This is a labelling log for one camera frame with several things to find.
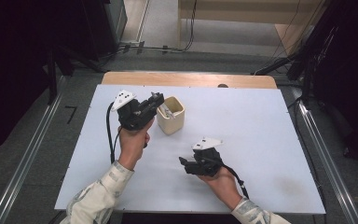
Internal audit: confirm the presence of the wooden table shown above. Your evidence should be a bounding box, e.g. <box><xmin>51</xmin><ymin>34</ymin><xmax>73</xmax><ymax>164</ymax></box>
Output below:
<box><xmin>101</xmin><ymin>71</ymin><xmax>278</xmax><ymax>90</ymax></box>

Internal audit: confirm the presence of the cream square pen holder cup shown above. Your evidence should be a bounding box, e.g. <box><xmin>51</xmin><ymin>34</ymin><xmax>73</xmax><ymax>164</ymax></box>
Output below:
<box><xmin>156</xmin><ymin>95</ymin><xmax>186</xmax><ymax>135</ymax></box>

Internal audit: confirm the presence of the black metal stand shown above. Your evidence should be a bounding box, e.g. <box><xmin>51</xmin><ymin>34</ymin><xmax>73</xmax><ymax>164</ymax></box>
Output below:
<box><xmin>45</xmin><ymin>46</ymin><xmax>106</xmax><ymax>105</ymax></box>
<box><xmin>251</xmin><ymin>26</ymin><xmax>339</xmax><ymax>108</ymax></box>

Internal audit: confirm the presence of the person's right hand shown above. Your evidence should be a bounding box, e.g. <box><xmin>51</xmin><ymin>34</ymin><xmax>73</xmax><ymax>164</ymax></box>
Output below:
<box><xmin>197</xmin><ymin>167</ymin><xmax>243</xmax><ymax>211</ymax></box>

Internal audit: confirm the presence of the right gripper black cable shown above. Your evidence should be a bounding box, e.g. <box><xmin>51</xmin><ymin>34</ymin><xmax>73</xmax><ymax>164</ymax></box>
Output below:
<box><xmin>219</xmin><ymin>161</ymin><xmax>251</xmax><ymax>200</ymax></box>

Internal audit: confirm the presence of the black cabinet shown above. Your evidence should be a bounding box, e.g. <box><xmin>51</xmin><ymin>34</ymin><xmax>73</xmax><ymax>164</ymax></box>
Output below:
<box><xmin>82</xmin><ymin>0</ymin><xmax>129</xmax><ymax>63</ymax></box>

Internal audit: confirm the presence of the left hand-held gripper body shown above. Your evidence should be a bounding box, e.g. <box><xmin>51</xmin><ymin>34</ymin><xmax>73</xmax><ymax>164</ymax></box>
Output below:
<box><xmin>110</xmin><ymin>90</ymin><xmax>157</xmax><ymax>132</ymax></box>

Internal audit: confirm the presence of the person's left hand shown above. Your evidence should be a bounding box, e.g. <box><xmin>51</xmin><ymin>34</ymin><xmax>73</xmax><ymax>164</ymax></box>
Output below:
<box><xmin>117</xmin><ymin>118</ymin><xmax>155</xmax><ymax>172</ymax></box>

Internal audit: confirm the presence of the black floor cable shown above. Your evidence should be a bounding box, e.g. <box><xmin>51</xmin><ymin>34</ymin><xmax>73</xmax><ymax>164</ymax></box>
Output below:
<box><xmin>117</xmin><ymin>0</ymin><xmax>199</xmax><ymax>54</ymax></box>

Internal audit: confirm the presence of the light wooden furniture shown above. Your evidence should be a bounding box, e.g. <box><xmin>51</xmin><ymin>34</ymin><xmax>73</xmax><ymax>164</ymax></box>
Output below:
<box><xmin>178</xmin><ymin>0</ymin><xmax>327</xmax><ymax>55</ymax></box>

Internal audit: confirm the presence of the clear ballpoint pen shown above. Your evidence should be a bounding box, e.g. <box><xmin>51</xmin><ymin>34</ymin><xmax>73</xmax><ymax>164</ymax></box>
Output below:
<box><xmin>159</xmin><ymin>104</ymin><xmax>177</xmax><ymax>119</ymax></box>

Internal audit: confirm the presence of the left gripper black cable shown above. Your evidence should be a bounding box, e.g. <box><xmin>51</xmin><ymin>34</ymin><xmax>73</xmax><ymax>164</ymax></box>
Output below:
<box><xmin>105</xmin><ymin>102</ymin><xmax>123</xmax><ymax>164</ymax></box>

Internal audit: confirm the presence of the metal floor rail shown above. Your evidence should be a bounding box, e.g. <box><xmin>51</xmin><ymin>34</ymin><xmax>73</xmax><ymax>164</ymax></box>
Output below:
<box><xmin>0</xmin><ymin>76</ymin><xmax>67</xmax><ymax>224</ymax></box>
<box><xmin>292</xmin><ymin>87</ymin><xmax>358</xmax><ymax>224</ymax></box>

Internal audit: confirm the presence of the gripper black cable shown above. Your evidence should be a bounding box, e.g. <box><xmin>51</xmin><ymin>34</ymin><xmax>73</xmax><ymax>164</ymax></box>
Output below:
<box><xmin>105</xmin><ymin>102</ymin><xmax>123</xmax><ymax>164</ymax></box>
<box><xmin>219</xmin><ymin>161</ymin><xmax>251</xmax><ymax>200</ymax></box>

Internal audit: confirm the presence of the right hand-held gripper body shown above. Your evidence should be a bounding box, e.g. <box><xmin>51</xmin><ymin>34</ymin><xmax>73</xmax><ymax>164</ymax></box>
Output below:
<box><xmin>191</xmin><ymin>136</ymin><xmax>225</xmax><ymax>178</ymax></box>

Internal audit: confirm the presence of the dark curtain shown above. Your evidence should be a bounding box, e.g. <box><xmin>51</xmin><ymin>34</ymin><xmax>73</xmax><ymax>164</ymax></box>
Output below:
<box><xmin>0</xmin><ymin>0</ymin><xmax>106</xmax><ymax>161</ymax></box>
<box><xmin>307</xmin><ymin>0</ymin><xmax>358</xmax><ymax>167</ymax></box>

